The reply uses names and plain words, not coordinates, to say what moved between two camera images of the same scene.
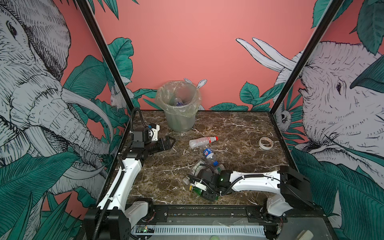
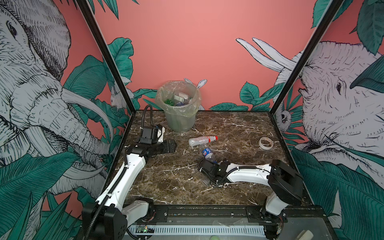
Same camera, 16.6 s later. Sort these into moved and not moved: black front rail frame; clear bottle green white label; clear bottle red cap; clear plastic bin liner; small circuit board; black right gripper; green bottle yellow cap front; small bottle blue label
Moved: black right gripper; green bottle yellow cap front; clear bottle green white label
Not moved: small circuit board; clear bottle red cap; black front rail frame; small bottle blue label; clear plastic bin liner
